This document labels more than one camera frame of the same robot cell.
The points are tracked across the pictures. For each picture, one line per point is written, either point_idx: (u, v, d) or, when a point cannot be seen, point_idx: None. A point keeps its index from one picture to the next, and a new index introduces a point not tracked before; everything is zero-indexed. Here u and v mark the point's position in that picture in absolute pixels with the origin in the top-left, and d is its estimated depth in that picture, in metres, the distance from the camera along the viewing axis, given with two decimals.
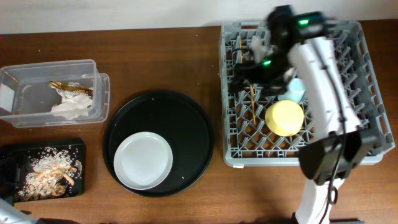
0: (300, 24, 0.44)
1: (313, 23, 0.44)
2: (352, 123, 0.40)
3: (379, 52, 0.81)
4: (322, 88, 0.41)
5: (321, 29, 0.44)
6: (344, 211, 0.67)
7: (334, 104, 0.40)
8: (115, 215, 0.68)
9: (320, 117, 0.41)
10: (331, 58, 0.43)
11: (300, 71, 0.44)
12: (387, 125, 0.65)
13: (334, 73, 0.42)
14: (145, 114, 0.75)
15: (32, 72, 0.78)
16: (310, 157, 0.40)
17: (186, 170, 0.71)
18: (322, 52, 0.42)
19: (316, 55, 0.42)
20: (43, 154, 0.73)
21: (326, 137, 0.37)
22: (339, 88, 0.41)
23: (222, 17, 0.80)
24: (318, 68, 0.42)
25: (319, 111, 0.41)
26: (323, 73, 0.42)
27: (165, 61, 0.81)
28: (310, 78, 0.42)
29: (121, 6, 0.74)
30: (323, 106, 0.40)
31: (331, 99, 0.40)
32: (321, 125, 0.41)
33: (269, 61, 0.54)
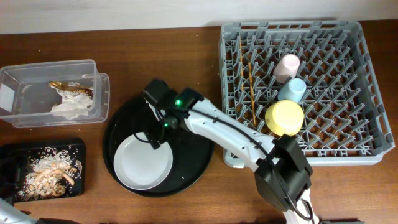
0: (176, 104, 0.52)
1: (182, 100, 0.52)
2: (267, 140, 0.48)
3: (379, 52, 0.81)
4: (223, 134, 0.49)
5: (192, 101, 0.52)
6: (344, 211, 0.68)
7: (244, 140, 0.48)
8: (115, 215, 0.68)
9: (240, 155, 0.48)
10: (215, 109, 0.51)
11: (204, 133, 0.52)
12: (387, 125, 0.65)
13: (225, 117, 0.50)
14: (145, 114, 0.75)
15: (32, 72, 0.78)
16: (263, 185, 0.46)
17: (186, 170, 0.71)
18: (206, 111, 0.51)
19: (201, 116, 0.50)
20: (43, 154, 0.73)
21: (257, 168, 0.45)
22: (234, 124, 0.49)
23: (221, 17, 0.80)
24: (209, 122, 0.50)
25: (236, 150, 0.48)
26: (216, 123, 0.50)
27: (165, 62, 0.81)
28: (211, 134, 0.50)
29: (121, 6, 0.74)
30: (236, 144, 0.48)
31: (239, 139, 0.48)
32: (247, 160, 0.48)
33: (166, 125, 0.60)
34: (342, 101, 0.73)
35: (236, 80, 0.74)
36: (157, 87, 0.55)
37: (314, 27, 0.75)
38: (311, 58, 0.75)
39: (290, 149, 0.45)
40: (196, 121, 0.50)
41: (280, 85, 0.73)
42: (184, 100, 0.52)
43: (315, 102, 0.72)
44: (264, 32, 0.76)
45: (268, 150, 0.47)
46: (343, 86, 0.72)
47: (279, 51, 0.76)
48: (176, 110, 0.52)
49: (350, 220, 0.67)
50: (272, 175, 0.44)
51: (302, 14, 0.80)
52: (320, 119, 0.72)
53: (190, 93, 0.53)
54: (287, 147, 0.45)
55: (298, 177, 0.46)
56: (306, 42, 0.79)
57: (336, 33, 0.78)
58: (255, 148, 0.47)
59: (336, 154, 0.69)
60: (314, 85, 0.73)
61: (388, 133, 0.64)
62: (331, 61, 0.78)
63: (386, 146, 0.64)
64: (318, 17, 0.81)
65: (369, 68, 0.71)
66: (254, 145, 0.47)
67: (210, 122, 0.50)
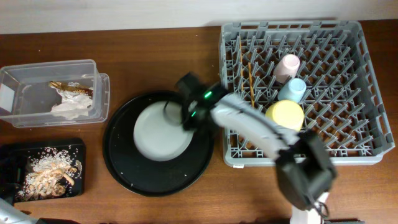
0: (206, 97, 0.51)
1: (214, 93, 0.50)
2: (288, 134, 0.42)
3: (379, 52, 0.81)
4: (248, 124, 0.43)
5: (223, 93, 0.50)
6: (344, 211, 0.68)
7: (267, 130, 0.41)
8: (115, 215, 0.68)
9: (263, 146, 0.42)
10: (242, 102, 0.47)
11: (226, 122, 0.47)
12: (387, 125, 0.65)
13: (252, 109, 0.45)
14: (143, 114, 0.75)
15: (32, 72, 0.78)
16: (283, 182, 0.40)
17: (186, 168, 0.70)
18: (234, 102, 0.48)
19: (227, 106, 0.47)
20: (43, 154, 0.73)
21: (280, 160, 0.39)
22: (262, 117, 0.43)
23: (221, 17, 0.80)
24: (234, 113, 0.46)
25: (257, 140, 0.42)
26: (243, 113, 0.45)
27: (165, 62, 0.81)
28: (237, 122, 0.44)
29: (121, 6, 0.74)
30: (259, 134, 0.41)
31: (262, 130, 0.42)
32: (267, 150, 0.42)
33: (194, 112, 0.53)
34: (342, 101, 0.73)
35: (236, 80, 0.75)
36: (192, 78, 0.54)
37: (314, 27, 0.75)
38: (312, 58, 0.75)
39: (313, 142, 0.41)
40: (222, 110, 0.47)
41: (280, 84, 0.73)
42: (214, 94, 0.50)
43: (315, 102, 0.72)
44: (264, 32, 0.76)
45: (290, 142, 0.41)
46: (343, 86, 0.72)
47: (279, 51, 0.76)
48: (207, 103, 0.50)
49: (350, 219, 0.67)
50: (295, 169, 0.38)
51: (301, 14, 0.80)
52: (320, 119, 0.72)
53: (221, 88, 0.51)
54: (308, 140, 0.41)
55: (321, 178, 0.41)
56: (306, 42, 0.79)
57: (336, 33, 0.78)
58: (278, 139, 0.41)
59: (336, 154, 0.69)
60: (314, 85, 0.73)
61: (388, 133, 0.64)
62: (331, 61, 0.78)
63: (386, 146, 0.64)
64: (318, 17, 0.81)
65: (369, 68, 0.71)
66: (277, 136, 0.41)
67: (235, 112, 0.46)
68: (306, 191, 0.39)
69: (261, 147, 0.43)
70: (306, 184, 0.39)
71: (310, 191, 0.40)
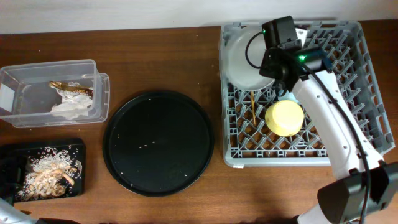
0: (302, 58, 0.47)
1: (311, 58, 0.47)
2: (374, 157, 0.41)
3: (379, 52, 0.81)
4: (333, 121, 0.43)
5: (322, 65, 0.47)
6: None
7: (350, 140, 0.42)
8: (115, 215, 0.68)
9: (336, 154, 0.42)
10: (337, 91, 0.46)
11: (306, 107, 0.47)
12: (387, 125, 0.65)
13: (344, 106, 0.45)
14: (143, 114, 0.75)
15: (32, 72, 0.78)
16: (334, 198, 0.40)
17: (186, 169, 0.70)
18: (329, 88, 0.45)
19: (320, 89, 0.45)
20: (43, 154, 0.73)
21: (349, 178, 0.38)
22: (352, 120, 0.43)
23: (221, 17, 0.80)
24: (326, 103, 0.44)
25: (336, 144, 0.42)
26: (333, 105, 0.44)
27: (165, 62, 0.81)
28: (319, 109, 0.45)
29: (121, 6, 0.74)
30: (337, 132, 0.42)
31: (345, 135, 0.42)
32: (338, 161, 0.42)
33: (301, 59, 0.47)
34: None
35: None
36: (290, 25, 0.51)
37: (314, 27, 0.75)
38: None
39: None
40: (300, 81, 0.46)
41: None
42: (310, 58, 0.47)
43: None
44: None
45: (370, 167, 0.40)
46: (343, 86, 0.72)
47: None
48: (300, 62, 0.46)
49: None
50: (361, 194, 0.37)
51: (302, 14, 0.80)
52: None
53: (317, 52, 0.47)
54: (391, 173, 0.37)
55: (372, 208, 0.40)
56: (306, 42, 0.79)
57: (336, 33, 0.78)
58: (359, 157, 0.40)
59: None
60: None
61: (388, 133, 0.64)
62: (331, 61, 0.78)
63: (386, 146, 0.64)
64: (318, 17, 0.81)
65: (369, 68, 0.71)
66: (357, 152, 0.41)
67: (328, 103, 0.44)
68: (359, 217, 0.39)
69: (329, 149, 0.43)
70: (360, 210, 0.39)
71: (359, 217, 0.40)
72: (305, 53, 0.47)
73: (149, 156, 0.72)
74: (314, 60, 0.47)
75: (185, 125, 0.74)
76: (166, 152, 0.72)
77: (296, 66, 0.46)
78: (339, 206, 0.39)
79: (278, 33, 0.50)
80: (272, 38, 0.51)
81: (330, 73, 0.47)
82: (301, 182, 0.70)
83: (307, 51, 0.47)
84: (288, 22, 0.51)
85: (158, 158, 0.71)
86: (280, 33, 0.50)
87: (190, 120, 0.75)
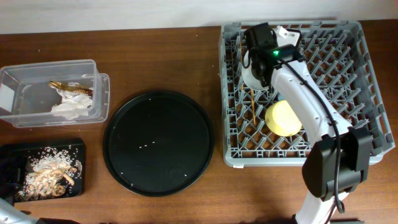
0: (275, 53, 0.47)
1: (284, 53, 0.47)
2: (345, 124, 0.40)
3: (379, 52, 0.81)
4: (305, 98, 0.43)
5: (296, 57, 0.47)
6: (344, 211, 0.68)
7: (322, 112, 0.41)
8: (115, 215, 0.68)
9: (310, 127, 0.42)
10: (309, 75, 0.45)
11: (280, 90, 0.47)
12: (387, 125, 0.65)
13: (314, 84, 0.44)
14: (143, 114, 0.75)
15: (32, 72, 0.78)
16: (312, 166, 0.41)
17: (187, 168, 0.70)
18: (298, 69, 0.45)
19: (290, 71, 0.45)
20: (43, 154, 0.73)
21: (319, 142, 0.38)
22: (323, 96, 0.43)
23: (221, 17, 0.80)
24: (296, 84, 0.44)
25: (309, 119, 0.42)
26: (304, 85, 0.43)
27: (165, 62, 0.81)
28: (291, 90, 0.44)
29: (121, 6, 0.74)
30: (310, 108, 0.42)
31: (318, 108, 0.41)
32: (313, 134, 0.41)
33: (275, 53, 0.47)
34: (342, 101, 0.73)
35: (236, 80, 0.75)
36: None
37: (314, 27, 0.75)
38: (312, 58, 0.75)
39: (364, 141, 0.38)
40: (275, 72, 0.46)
41: None
42: (282, 52, 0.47)
43: None
44: None
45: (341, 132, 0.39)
46: (343, 86, 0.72)
47: None
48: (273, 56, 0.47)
49: (350, 220, 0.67)
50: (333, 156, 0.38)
51: (302, 14, 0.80)
52: None
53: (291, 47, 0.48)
54: (359, 137, 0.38)
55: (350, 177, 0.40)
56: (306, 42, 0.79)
57: (336, 33, 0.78)
58: (329, 126, 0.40)
59: None
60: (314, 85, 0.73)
61: (388, 134, 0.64)
62: (331, 61, 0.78)
63: (387, 146, 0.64)
64: (318, 17, 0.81)
65: (369, 68, 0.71)
66: (329, 122, 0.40)
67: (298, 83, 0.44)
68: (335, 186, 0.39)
69: (305, 125, 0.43)
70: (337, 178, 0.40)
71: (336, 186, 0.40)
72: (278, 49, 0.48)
73: (150, 156, 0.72)
74: (287, 55, 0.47)
75: (184, 125, 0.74)
76: (166, 151, 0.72)
77: (271, 60, 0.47)
78: (316, 173, 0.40)
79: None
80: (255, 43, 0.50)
81: (302, 62, 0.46)
82: (301, 182, 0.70)
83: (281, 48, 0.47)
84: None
85: (159, 158, 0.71)
86: (257, 37, 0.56)
87: (190, 120, 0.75)
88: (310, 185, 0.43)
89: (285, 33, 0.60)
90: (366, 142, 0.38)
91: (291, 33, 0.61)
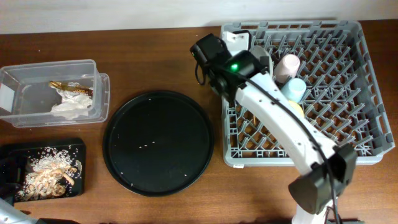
0: (231, 68, 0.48)
1: (240, 66, 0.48)
2: (328, 144, 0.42)
3: (379, 52, 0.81)
4: (282, 123, 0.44)
5: (253, 67, 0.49)
6: (344, 212, 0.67)
7: (303, 136, 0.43)
8: (115, 215, 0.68)
9: (295, 153, 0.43)
10: (275, 89, 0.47)
11: (255, 112, 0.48)
12: (387, 125, 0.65)
13: (286, 103, 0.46)
14: (143, 114, 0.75)
15: (32, 72, 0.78)
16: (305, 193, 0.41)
17: (187, 168, 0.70)
18: (267, 88, 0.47)
19: (260, 93, 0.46)
20: (43, 154, 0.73)
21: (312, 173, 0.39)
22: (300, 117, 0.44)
23: (221, 17, 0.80)
24: (268, 104, 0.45)
25: (291, 144, 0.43)
26: (276, 105, 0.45)
27: (165, 62, 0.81)
28: (263, 113, 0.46)
29: (122, 6, 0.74)
30: (290, 132, 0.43)
31: (298, 132, 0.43)
32: (299, 160, 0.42)
33: (233, 67, 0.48)
34: (342, 101, 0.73)
35: None
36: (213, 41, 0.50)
37: (314, 27, 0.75)
38: (312, 58, 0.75)
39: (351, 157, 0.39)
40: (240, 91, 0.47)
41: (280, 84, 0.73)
42: (242, 65, 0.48)
43: (315, 102, 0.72)
44: (264, 32, 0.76)
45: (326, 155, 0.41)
46: (343, 86, 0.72)
47: (279, 51, 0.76)
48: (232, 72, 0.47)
49: (350, 220, 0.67)
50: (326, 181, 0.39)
51: (302, 14, 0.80)
52: (320, 119, 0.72)
53: (245, 56, 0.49)
54: (346, 156, 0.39)
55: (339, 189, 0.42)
56: (306, 42, 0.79)
57: (336, 33, 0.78)
58: (314, 149, 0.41)
59: None
60: (314, 85, 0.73)
61: (388, 133, 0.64)
62: (331, 61, 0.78)
63: (387, 146, 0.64)
64: (318, 17, 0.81)
65: (369, 68, 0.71)
66: (313, 145, 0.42)
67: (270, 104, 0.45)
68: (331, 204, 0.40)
69: (288, 149, 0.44)
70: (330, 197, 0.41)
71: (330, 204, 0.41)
72: (237, 60, 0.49)
73: (150, 156, 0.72)
74: (247, 66, 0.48)
75: (181, 124, 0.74)
76: (166, 152, 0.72)
77: (232, 77, 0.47)
78: (311, 198, 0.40)
79: (204, 52, 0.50)
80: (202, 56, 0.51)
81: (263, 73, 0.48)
82: None
83: (239, 58, 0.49)
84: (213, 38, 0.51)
85: (159, 158, 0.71)
86: (205, 50, 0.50)
87: (190, 120, 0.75)
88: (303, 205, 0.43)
89: (233, 37, 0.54)
90: (351, 158, 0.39)
91: (240, 35, 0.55)
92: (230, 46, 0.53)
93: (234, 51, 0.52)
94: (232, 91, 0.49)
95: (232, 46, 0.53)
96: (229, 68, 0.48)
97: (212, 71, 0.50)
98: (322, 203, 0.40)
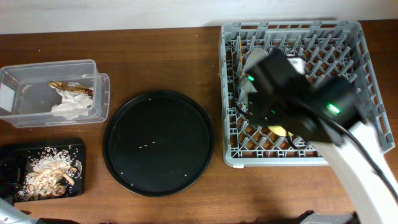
0: (329, 108, 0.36)
1: (338, 107, 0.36)
2: None
3: (379, 53, 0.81)
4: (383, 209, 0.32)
5: (355, 110, 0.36)
6: (344, 211, 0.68)
7: None
8: (115, 215, 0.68)
9: None
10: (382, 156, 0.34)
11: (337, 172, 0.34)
12: (387, 125, 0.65)
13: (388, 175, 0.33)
14: (143, 114, 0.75)
15: (32, 72, 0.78)
16: None
17: (187, 168, 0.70)
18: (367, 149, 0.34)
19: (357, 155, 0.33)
20: (43, 154, 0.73)
21: None
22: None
23: (221, 17, 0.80)
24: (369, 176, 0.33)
25: None
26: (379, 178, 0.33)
27: (165, 62, 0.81)
28: (354, 180, 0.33)
29: (122, 6, 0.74)
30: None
31: None
32: None
33: (333, 109, 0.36)
34: None
35: (236, 80, 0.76)
36: (282, 60, 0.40)
37: (314, 27, 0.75)
38: (311, 58, 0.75)
39: None
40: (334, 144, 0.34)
41: None
42: (337, 102, 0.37)
43: None
44: (264, 32, 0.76)
45: None
46: None
47: (279, 51, 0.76)
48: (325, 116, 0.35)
49: None
50: None
51: (301, 14, 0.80)
52: None
53: (339, 91, 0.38)
54: None
55: None
56: (306, 42, 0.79)
57: (336, 33, 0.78)
58: None
59: None
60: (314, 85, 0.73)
61: (388, 134, 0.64)
62: (331, 61, 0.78)
63: (387, 146, 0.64)
64: (318, 17, 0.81)
65: (369, 68, 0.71)
66: None
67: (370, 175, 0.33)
68: None
69: None
70: None
71: None
72: (331, 99, 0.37)
73: (150, 156, 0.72)
74: (347, 109, 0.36)
75: (180, 124, 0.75)
76: (166, 152, 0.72)
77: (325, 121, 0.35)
78: None
79: (270, 76, 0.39)
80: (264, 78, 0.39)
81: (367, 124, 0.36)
82: (301, 182, 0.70)
83: (328, 88, 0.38)
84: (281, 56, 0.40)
85: (159, 158, 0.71)
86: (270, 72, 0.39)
87: (190, 120, 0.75)
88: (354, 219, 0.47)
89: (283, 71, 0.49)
90: None
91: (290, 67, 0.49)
92: (263, 68, 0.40)
93: (274, 75, 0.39)
94: (318, 138, 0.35)
95: (273, 70, 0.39)
96: (325, 107, 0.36)
97: (287, 103, 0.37)
98: None
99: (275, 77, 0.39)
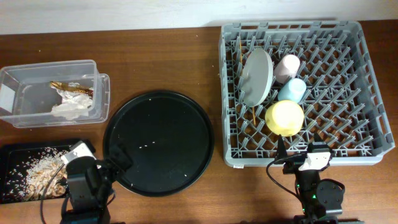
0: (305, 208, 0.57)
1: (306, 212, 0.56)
2: (329, 203, 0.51)
3: (379, 53, 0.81)
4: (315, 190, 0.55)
5: (302, 201, 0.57)
6: (345, 211, 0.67)
7: (328, 198, 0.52)
8: (115, 215, 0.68)
9: (326, 193, 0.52)
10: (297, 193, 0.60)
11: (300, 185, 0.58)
12: (387, 125, 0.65)
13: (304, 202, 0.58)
14: (143, 115, 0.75)
15: (33, 72, 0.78)
16: (329, 198, 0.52)
17: (188, 167, 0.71)
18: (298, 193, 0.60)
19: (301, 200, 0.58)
20: (43, 154, 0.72)
21: None
22: (320, 211, 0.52)
23: (221, 17, 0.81)
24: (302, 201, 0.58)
25: (327, 185, 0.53)
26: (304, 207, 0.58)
27: (164, 62, 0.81)
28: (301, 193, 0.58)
29: (122, 7, 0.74)
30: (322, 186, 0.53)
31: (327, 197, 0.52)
32: (326, 195, 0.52)
33: (305, 209, 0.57)
34: (342, 101, 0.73)
35: (236, 80, 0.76)
36: (323, 157, 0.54)
37: (314, 27, 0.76)
38: (311, 58, 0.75)
39: None
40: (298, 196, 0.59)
41: (280, 85, 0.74)
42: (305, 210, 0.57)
43: (315, 102, 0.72)
44: (264, 32, 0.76)
45: (324, 199, 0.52)
46: (343, 86, 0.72)
47: (279, 51, 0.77)
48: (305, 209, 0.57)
49: (351, 220, 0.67)
50: None
51: (302, 14, 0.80)
52: (320, 119, 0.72)
53: (307, 200, 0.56)
54: None
55: (328, 204, 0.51)
56: (306, 42, 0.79)
57: (336, 33, 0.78)
58: (324, 199, 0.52)
59: (336, 154, 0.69)
60: (314, 85, 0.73)
61: (388, 134, 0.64)
62: (331, 61, 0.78)
63: (386, 146, 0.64)
64: (318, 17, 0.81)
65: (369, 68, 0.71)
66: (324, 197, 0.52)
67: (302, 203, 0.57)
68: (323, 200, 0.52)
69: (323, 189, 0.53)
70: (329, 201, 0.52)
71: (325, 203, 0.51)
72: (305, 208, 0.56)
73: (149, 156, 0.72)
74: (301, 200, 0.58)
75: (179, 124, 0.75)
76: (166, 152, 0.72)
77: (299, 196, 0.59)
78: (328, 200, 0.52)
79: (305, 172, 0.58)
80: (290, 157, 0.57)
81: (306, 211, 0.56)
82: None
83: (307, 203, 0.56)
84: (326, 154, 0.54)
85: (159, 158, 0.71)
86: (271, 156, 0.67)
87: (189, 121, 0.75)
88: (321, 195, 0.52)
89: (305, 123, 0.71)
90: None
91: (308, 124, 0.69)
92: (316, 165, 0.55)
93: (306, 165, 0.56)
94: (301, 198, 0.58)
95: (315, 165, 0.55)
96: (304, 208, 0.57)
97: (301, 190, 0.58)
98: (323, 202, 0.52)
99: (301, 166, 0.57)
